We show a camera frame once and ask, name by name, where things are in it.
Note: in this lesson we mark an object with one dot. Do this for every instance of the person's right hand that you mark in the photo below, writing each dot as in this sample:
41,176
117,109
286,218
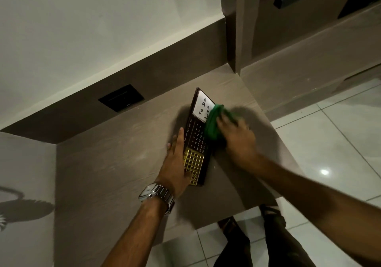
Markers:
241,145

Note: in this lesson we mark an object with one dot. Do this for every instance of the person's left hand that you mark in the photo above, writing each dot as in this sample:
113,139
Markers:
172,166

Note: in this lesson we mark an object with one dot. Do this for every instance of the person's left thumb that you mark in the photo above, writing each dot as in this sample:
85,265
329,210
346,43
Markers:
188,176

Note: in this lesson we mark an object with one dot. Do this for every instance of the person's left middle finger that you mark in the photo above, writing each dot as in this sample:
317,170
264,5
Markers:
169,148

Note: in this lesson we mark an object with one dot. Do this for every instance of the person's right fingers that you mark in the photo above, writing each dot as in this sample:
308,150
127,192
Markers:
226,125

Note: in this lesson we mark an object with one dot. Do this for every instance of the green cleaning cloth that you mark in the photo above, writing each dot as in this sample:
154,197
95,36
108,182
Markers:
215,121

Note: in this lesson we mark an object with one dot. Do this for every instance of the dark calendar note board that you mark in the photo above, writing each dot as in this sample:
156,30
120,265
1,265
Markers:
198,136

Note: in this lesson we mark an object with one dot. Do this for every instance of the person's left forearm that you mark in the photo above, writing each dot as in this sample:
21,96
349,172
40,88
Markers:
137,234

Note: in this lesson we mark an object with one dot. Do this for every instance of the person's right forearm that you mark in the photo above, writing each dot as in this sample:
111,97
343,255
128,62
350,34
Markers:
321,207

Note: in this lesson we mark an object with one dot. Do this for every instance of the silver metal wristwatch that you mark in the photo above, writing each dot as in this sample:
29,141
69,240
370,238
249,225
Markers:
157,195

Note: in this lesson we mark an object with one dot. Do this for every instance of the person's dark left shoe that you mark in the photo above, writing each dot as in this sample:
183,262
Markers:
227,222

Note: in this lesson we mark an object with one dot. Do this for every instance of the person's dark shoe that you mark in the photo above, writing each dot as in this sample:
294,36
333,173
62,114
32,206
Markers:
227,222
269,209

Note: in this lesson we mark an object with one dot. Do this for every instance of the person's dark right shoe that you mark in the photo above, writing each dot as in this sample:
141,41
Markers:
269,209

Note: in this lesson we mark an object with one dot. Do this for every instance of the person's dark trousers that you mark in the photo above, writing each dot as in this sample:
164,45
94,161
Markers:
265,243

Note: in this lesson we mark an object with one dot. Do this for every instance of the black wall socket plate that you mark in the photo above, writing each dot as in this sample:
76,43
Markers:
121,98

